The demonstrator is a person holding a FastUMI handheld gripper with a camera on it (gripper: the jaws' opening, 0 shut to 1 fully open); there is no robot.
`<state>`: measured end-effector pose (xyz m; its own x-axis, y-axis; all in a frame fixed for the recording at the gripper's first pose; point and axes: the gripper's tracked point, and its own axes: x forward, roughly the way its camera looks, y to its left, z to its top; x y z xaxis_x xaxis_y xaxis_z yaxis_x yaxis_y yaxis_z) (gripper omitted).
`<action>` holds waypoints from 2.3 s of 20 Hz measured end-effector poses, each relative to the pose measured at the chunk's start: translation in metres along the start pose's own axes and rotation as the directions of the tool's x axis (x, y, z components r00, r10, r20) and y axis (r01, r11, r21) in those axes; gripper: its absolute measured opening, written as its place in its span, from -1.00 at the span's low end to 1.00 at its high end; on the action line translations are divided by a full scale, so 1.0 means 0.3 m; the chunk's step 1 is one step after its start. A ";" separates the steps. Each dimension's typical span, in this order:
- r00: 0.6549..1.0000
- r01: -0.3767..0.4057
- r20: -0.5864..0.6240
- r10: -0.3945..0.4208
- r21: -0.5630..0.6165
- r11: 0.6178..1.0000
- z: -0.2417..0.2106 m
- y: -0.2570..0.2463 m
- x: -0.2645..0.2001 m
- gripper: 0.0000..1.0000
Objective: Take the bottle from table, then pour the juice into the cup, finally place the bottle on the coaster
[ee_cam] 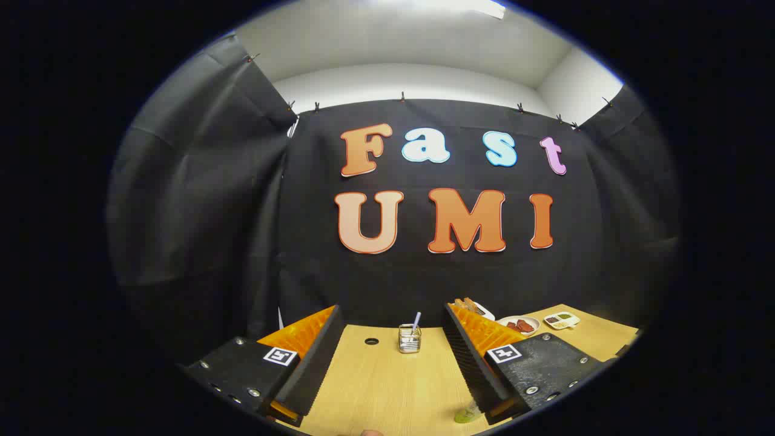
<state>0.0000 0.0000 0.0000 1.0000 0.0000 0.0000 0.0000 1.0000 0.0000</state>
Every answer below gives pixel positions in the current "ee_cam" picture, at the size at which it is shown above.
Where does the metal wire utensil holder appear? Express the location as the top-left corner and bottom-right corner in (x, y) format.
(398, 324), (422, 354)

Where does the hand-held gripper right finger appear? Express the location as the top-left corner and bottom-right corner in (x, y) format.
(442, 303), (609, 426)

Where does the white divided spice dish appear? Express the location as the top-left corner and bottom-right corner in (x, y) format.
(543, 311), (581, 331)

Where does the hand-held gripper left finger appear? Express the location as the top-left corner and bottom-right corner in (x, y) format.
(179, 305), (346, 428)

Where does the wooden table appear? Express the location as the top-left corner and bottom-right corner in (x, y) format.
(291, 303), (641, 436)

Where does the white oval plate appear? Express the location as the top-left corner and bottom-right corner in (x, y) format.
(496, 316), (541, 337)

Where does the clear plastic juice bottle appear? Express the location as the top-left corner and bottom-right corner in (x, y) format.
(454, 400), (485, 424)

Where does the black backdrop cloth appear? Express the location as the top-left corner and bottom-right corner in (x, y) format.
(106, 33), (679, 370)

